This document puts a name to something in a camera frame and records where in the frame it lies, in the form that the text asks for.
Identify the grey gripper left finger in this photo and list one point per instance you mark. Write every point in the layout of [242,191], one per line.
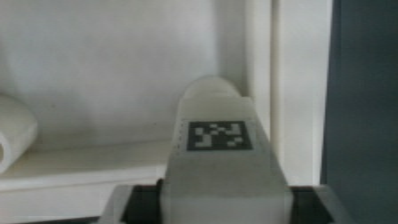
[116,205]

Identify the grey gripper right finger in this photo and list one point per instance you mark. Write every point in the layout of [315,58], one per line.
[333,204]

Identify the white furniture leg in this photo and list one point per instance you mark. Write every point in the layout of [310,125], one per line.
[224,185]

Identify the white square tabletop part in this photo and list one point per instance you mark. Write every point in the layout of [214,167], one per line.
[100,57]

